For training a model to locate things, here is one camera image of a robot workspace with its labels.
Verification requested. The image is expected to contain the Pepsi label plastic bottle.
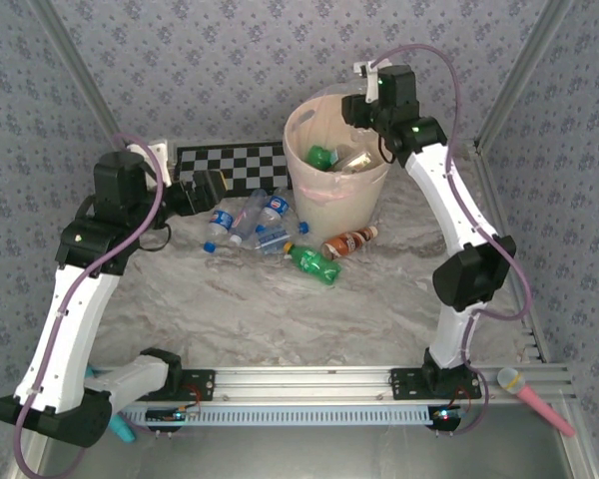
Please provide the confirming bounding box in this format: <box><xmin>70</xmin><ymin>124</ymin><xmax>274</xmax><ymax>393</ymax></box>
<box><xmin>203</xmin><ymin>209</ymin><xmax>236</xmax><ymax>253</ymax></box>
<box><xmin>256</xmin><ymin>187</ymin><xmax>299</xmax><ymax>234</ymax></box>

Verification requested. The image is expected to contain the small green bottle yellow cap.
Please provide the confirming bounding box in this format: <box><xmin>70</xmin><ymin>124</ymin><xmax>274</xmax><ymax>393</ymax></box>
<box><xmin>305</xmin><ymin>144</ymin><xmax>338</xmax><ymax>170</ymax></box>

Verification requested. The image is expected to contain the green Sprite bottle yellow cap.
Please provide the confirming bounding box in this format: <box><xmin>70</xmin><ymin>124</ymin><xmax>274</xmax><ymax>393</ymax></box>
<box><xmin>283</xmin><ymin>241</ymin><xmax>341</xmax><ymax>286</ymax></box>

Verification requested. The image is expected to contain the brown drink bottle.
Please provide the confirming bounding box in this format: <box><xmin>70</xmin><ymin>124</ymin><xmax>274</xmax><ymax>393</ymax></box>
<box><xmin>321</xmin><ymin>225</ymin><xmax>379</xmax><ymax>261</ymax></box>

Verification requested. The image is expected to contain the clear plastic bin liner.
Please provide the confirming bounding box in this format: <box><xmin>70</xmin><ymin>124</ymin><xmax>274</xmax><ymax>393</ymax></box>
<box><xmin>283</xmin><ymin>82</ymin><xmax>395</xmax><ymax>207</ymax></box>

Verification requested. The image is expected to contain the cream plastic waste bin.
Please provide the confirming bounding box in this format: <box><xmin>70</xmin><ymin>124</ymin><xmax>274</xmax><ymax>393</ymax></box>
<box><xmin>283</xmin><ymin>94</ymin><xmax>391</xmax><ymax>240</ymax></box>

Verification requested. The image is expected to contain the black grey chessboard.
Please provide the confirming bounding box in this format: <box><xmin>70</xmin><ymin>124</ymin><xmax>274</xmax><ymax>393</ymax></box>
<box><xmin>174</xmin><ymin>142</ymin><xmax>294</xmax><ymax>194</ymax></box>

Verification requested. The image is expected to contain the clear empty plastic bottle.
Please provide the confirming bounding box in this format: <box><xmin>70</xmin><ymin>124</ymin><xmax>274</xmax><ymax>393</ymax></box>
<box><xmin>228</xmin><ymin>188</ymin><xmax>269</xmax><ymax>246</ymax></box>

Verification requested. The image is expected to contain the small circuit board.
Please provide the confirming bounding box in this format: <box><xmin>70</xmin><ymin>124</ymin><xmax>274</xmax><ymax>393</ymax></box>
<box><xmin>146</xmin><ymin>406</ymin><xmax>201</xmax><ymax>426</ymax></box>
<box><xmin>427</xmin><ymin>404</ymin><xmax>465</xmax><ymax>426</ymax></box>

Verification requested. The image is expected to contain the teal toy microphone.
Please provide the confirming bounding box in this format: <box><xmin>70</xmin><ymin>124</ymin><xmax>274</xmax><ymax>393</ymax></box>
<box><xmin>83</xmin><ymin>365</ymin><xmax>137</xmax><ymax>444</ymax></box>

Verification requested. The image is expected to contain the grey metal front panel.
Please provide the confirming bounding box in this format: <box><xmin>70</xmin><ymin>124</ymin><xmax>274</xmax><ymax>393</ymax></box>
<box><xmin>9</xmin><ymin>403</ymin><xmax>598</xmax><ymax>479</ymax></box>

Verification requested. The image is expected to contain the pink toy microphone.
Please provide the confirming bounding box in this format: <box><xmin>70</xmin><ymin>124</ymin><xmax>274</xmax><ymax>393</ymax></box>
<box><xmin>496</xmin><ymin>367</ymin><xmax>576</xmax><ymax>439</ymax></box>

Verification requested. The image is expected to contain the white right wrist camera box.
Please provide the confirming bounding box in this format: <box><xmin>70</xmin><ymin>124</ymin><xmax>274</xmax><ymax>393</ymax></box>
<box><xmin>352</xmin><ymin>58</ymin><xmax>388</xmax><ymax>105</ymax></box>

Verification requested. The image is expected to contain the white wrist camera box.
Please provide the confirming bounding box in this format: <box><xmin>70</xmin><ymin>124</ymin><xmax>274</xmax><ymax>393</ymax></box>
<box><xmin>126</xmin><ymin>141</ymin><xmax>175</xmax><ymax>190</ymax></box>
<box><xmin>352</xmin><ymin>58</ymin><xmax>388</xmax><ymax>105</ymax></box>

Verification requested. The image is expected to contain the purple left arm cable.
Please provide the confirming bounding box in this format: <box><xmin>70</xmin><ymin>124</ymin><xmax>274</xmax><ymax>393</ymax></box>
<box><xmin>13</xmin><ymin>132</ymin><xmax>164</xmax><ymax>478</ymax></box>

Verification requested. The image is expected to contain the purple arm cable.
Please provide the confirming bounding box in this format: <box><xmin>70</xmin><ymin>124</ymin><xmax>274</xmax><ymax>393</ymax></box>
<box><xmin>13</xmin><ymin>132</ymin><xmax>164</xmax><ymax>478</ymax></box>
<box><xmin>370</xmin><ymin>43</ymin><xmax>534</xmax><ymax>436</ymax></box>

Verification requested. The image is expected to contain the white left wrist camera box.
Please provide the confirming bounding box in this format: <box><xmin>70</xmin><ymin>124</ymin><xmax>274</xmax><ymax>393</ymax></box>
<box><xmin>126</xmin><ymin>141</ymin><xmax>175</xmax><ymax>190</ymax></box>

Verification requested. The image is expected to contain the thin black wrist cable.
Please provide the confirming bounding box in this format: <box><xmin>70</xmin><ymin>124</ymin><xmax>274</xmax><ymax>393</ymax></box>
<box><xmin>138</xmin><ymin>222</ymin><xmax>174</xmax><ymax>253</ymax></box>
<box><xmin>376</xmin><ymin>132</ymin><xmax>396</xmax><ymax>167</ymax></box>

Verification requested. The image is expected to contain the aluminium frame post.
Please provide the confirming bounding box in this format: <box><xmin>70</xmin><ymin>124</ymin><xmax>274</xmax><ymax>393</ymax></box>
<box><xmin>29</xmin><ymin>0</ymin><xmax>132</xmax><ymax>154</ymax></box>
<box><xmin>472</xmin><ymin>0</ymin><xmax>578</xmax><ymax>154</ymax></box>

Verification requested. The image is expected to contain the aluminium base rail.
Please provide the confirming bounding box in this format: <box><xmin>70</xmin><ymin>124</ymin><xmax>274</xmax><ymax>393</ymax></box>
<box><xmin>79</xmin><ymin>366</ymin><xmax>578</xmax><ymax>405</ymax></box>

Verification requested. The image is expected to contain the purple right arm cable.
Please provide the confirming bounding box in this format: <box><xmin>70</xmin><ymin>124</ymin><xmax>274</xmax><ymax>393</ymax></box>
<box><xmin>370</xmin><ymin>43</ymin><xmax>534</xmax><ymax>436</ymax></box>

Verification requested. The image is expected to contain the grey slotted cable duct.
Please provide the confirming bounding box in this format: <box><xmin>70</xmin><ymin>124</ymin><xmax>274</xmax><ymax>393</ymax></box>
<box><xmin>114</xmin><ymin>404</ymin><xmax>435</xmax><ymax>428</ymax></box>

